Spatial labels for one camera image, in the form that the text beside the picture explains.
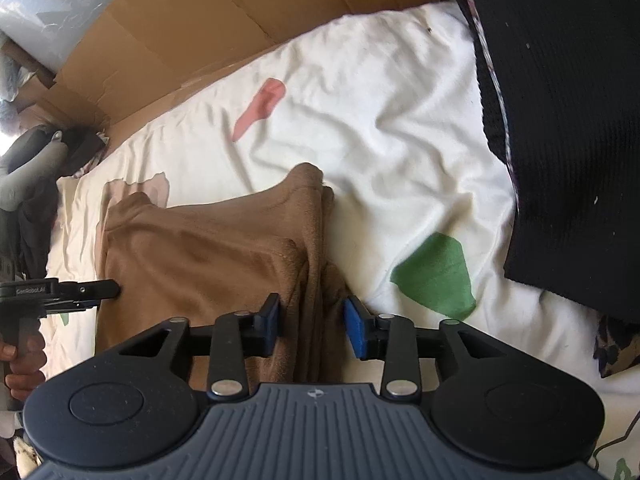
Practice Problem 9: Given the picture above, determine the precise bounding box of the flat cardboard sheet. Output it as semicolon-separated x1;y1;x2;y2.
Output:
15;0;441;141

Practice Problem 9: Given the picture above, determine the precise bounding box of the person's left hand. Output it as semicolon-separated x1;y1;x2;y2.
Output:
0;334;47;401

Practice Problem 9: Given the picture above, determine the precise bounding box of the brown printed t-shirt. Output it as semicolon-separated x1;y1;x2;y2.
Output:
95;162;351;393

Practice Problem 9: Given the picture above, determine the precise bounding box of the crumpled black cloth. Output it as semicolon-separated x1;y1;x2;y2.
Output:
17;125;108;261

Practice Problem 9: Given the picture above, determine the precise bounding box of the grey plastic-wrapped panel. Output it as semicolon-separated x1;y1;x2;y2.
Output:
0;0;151;73

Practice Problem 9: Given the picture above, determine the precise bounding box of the grey neck pillow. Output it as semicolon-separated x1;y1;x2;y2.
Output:
0;127;68;211

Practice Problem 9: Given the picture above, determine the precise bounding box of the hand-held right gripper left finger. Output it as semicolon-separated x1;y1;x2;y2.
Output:
117;292;282;401

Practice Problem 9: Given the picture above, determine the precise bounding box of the cream bear print blanket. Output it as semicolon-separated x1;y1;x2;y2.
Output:
37;2;640;471

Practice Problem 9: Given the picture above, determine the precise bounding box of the floral patterned garment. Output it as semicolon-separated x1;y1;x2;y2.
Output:
422;0;523;206

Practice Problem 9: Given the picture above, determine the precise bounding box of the leopard print garment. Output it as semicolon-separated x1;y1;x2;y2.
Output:
592;310;640;378

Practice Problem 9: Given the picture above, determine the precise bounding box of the folded black garment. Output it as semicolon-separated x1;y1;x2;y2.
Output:
425;0;640;323

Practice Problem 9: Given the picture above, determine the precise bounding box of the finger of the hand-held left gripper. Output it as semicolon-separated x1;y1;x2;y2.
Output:
62;280;121;302
47;300;99;312

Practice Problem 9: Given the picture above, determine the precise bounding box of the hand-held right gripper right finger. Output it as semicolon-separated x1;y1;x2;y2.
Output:
343;296;513;402

